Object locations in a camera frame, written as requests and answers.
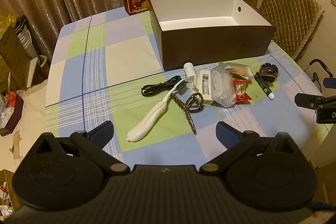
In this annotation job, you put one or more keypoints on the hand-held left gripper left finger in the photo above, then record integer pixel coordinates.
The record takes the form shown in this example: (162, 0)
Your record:
(101, 133)

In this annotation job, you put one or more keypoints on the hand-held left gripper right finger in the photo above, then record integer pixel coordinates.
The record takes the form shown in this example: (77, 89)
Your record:
(228, 133)

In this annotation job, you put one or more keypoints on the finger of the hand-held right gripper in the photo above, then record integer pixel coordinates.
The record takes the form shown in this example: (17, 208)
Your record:
(330, 82)
(305, 101)

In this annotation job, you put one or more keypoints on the red snack packet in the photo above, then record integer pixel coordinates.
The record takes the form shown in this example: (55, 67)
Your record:
(241, 91)

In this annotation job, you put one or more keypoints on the clear plastic bag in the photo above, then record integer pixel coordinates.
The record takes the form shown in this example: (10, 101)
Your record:
(221, 87)

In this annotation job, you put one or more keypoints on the dark green tube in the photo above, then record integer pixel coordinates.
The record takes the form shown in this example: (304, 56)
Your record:
(262, 83)

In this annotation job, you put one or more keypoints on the white brush black bristles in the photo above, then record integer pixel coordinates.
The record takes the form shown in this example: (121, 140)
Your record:
(147, 121)

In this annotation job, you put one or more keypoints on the cream hair claw clip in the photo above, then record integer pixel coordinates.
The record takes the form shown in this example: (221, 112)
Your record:
(203, 85)

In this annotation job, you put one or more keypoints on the bag of cotton swabs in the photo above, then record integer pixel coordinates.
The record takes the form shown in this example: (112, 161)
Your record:
(239, 71)

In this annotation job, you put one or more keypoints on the small white bottle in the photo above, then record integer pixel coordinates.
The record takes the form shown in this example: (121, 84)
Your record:
(189, 71)

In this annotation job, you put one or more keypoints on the brown cardboard box white inside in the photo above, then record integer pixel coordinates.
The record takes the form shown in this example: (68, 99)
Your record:
(210, 43)

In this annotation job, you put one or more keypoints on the quilted chair back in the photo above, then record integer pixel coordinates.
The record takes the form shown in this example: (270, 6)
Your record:
(291, 14)

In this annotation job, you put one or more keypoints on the dark maroon box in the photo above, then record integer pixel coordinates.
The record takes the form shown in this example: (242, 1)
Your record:
(13, 116)

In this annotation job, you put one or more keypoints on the brown cardboard carton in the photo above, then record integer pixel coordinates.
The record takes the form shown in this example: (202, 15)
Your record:
(13, 56)

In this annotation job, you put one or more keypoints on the grey metal bin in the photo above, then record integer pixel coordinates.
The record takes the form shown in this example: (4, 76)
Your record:
(25, 35)

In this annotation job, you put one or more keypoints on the yellow plastic bag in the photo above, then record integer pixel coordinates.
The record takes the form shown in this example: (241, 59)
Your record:
(8, 19)

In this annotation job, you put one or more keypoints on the metal frame with black grip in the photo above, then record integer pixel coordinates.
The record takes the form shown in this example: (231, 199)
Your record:
(319, 64)

